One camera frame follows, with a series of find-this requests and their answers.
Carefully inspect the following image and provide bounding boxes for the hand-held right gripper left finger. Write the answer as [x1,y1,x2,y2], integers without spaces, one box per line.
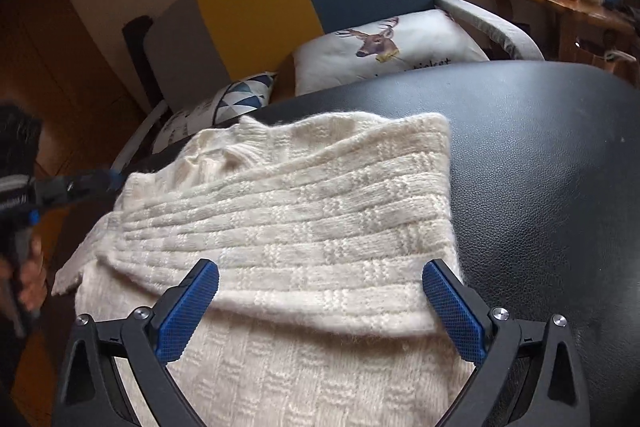
[52,258,221,427]

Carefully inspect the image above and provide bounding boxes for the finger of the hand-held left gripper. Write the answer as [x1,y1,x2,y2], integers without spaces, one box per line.
[47,169,127,208]

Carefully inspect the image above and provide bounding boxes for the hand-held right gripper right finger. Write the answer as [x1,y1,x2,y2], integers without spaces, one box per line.
[421,258,591,427]

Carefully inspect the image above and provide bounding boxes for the cream knit sweater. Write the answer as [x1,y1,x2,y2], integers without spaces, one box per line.
[50,111,476,427]

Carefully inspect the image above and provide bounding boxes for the person's left hand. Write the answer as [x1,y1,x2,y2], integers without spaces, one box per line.
[15,236,49,314]

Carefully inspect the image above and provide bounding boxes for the black leather ottoman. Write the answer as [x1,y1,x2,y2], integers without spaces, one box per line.
[110,59,640,427]

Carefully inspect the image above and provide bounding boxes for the triangle pattern pillow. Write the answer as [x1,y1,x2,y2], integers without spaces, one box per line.
[150,71,279,155]

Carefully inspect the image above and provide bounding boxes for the grey yellow blue armchair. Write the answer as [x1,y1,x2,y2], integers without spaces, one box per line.
[122,0,546,158]

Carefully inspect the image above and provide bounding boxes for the white deer print pillow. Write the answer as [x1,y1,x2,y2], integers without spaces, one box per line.
[291,9,491,98]

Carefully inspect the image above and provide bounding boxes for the wooden side table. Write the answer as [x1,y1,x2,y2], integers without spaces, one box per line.
[487,0,640,72]

